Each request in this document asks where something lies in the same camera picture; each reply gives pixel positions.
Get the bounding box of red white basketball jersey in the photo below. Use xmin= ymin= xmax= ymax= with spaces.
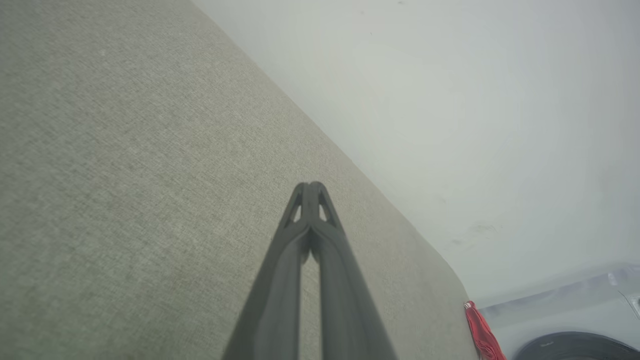
xmin=464 ymin=300 xmax=507 ymax=360

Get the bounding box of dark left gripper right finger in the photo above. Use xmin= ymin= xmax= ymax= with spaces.
xmin=310 ymin=181 xmax=399 ymax=360

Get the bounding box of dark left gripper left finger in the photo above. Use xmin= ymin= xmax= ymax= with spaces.
xmin=222 ymin=181 xmax=313 ymax=360

